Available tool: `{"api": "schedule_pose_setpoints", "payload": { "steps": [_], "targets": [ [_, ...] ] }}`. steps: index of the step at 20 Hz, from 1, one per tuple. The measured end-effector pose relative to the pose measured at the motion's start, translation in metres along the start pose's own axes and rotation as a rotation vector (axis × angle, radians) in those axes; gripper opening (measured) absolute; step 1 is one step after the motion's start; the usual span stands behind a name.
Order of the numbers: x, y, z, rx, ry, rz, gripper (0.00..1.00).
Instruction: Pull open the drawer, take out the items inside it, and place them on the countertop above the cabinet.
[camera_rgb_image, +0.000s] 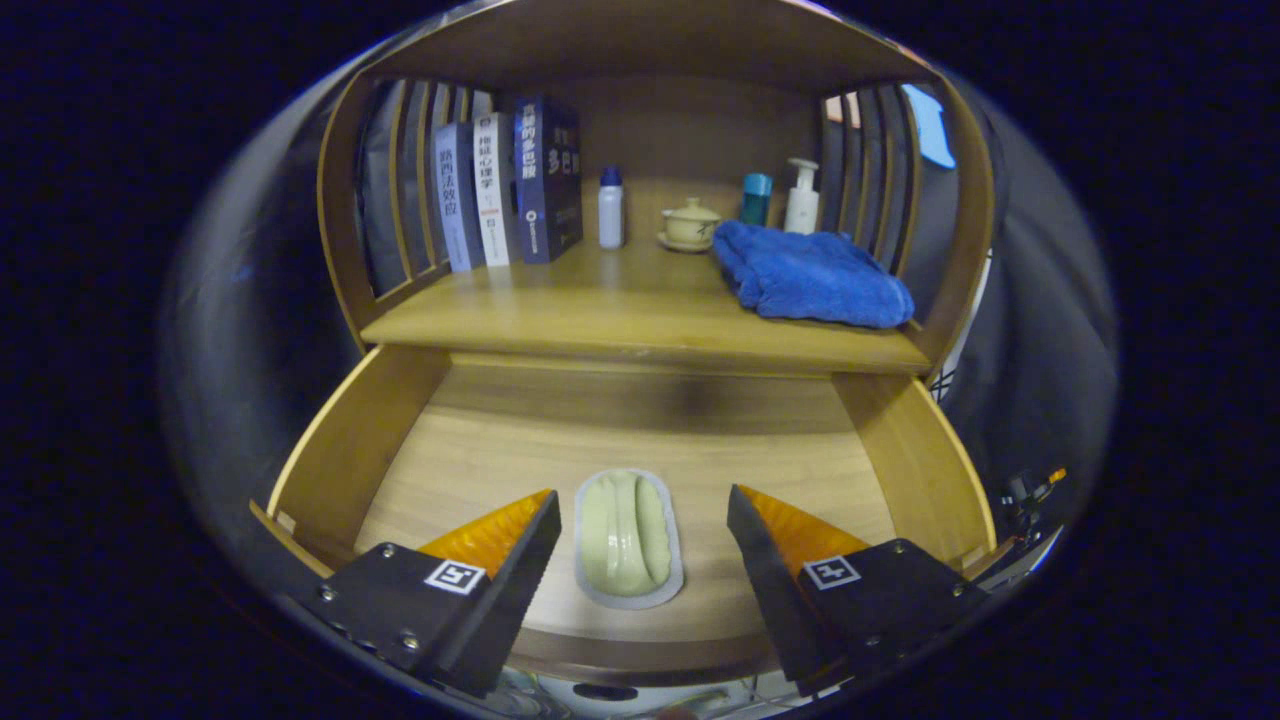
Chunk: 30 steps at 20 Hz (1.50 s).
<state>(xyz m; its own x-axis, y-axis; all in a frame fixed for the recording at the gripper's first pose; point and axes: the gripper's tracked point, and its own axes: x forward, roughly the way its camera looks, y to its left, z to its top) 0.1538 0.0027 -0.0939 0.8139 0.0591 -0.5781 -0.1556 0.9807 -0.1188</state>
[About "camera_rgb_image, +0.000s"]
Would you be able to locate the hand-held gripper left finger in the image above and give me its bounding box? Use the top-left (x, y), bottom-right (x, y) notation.
top-left (290, 488), bottom-right (563, 699)

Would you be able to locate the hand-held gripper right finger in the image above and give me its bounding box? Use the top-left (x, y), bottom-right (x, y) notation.
top-left (726, 484), bottom-right (991, 699)

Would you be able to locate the pale green soap grey dish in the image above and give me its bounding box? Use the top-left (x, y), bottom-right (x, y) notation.
top-left (573, 468), bottom-right (686, 611)

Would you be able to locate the wooden drawer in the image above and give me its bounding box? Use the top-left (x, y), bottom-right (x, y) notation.
top-left (248, 345), bottom-right (999, 691)

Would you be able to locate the wooden countertop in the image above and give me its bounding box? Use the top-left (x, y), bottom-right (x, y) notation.
top-left (360, 180), bottom-right (933, 378)

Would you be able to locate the wooden cabinet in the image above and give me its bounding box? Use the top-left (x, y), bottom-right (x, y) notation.
top-left (317, 0), bottom-right (999, 379)

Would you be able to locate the black device with orange tip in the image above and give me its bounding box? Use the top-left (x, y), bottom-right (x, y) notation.
top-left (1000, 465), bottom-right (1069, 541)

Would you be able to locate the blue folded towel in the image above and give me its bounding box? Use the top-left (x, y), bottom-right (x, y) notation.
top-left (711, 220), bottom-right (916, 330)

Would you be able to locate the black backdrop cloth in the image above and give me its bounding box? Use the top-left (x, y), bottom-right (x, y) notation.
top-left (160, 60), bottom-right (1121, 561)

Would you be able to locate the beige lidded teacup with saucer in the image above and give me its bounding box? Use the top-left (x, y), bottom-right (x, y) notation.
top-left (657, 197), bottom-right (723, 254)

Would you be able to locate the grey-blue book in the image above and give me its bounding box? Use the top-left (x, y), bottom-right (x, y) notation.
top-left (433, 121), bottom-right (488, 273)

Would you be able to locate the white pump bottle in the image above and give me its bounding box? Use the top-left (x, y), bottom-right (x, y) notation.
top-left (783, 157), bottom-right (822, 236)

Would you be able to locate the white bottle blue cap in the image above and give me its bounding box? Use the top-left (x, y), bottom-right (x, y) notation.
top-left (598, 166), bottom-right (625, 250)

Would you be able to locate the white book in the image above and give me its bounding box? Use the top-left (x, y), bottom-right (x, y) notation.
top-left (472, 112), bottom-right (521, 268)

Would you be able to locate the dark blue book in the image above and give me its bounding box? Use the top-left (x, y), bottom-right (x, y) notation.
top-left (513, 95), bottom-right (585, 265)

